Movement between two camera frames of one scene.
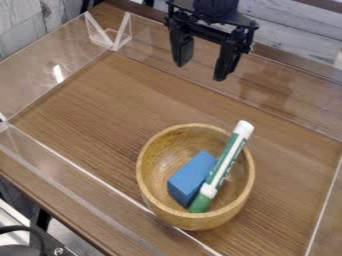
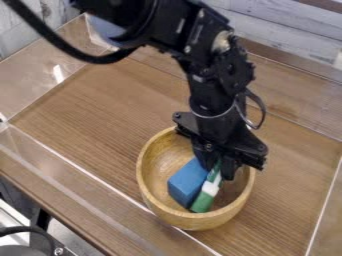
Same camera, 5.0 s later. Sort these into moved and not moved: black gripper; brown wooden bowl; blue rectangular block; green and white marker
Moved: black gripper
Not moved: brown wooden bowl; green and white marker; blue rectangular block
